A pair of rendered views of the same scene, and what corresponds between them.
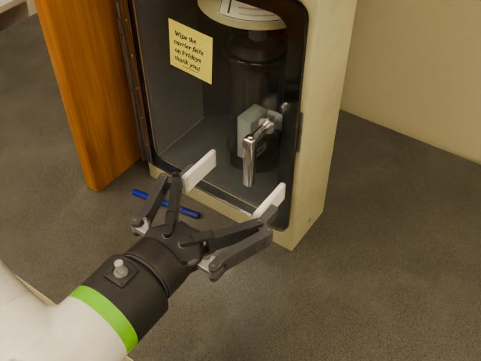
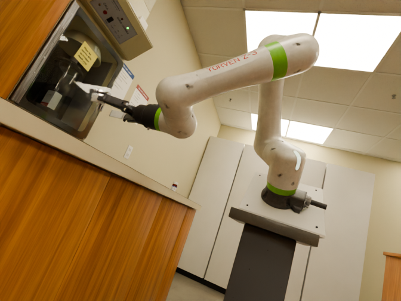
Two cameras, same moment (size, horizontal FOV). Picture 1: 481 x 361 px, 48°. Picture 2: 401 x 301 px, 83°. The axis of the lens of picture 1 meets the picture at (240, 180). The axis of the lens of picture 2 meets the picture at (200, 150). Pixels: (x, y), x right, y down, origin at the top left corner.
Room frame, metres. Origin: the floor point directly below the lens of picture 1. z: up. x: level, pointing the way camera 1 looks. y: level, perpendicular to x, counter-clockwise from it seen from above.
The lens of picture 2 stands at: (0.36, 0.95, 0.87)
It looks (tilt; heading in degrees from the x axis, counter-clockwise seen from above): 15 degrees up; 255
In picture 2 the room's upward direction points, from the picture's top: 20 degrees clockwise
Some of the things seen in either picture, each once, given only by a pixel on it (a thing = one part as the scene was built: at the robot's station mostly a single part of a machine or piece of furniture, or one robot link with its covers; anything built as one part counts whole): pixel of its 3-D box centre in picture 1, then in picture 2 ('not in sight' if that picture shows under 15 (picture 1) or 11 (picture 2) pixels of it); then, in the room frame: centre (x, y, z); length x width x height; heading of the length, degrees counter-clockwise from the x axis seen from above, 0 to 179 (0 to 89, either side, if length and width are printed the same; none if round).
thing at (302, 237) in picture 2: not in sight; (270, 227); (-0.29, 0.10, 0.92); 0.32 x 0.32 x 0.04; 53
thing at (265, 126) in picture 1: (255, 153); (101, 100); (0.56, -0.02, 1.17); 0.05 x 0.03 x 0.10; 145
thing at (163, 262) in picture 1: (167, 254); (137, 113); (0.41, 0.09, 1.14); 0.09 x 0.08 x 0.07; 145
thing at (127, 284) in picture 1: (124, 295); (154, 116); (0.34, 0.13, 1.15); 0.09 x 0.06 x 0.12; 55
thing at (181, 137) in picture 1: (207, 102); (80, 77); (0.65, 0.05, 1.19); 0.30 x 0.01 x 0.40; 55
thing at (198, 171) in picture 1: (199, 170); (99, 99); (0.55, 0.06, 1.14); 0.07 x 0.01 x 0.03; 145
